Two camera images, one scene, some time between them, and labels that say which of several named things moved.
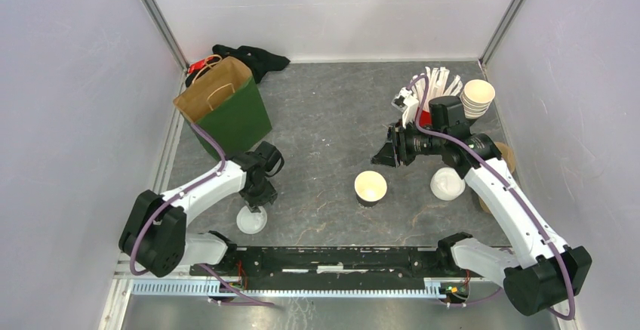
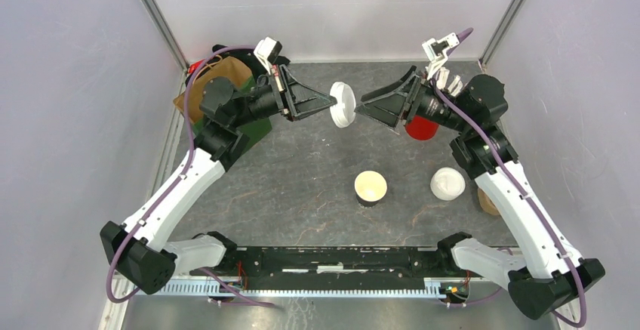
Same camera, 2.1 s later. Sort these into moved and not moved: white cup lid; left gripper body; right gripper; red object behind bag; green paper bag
Moved: left gripper body; right gripper
Not moved: red object behind bag; green paper bag; white cup lid
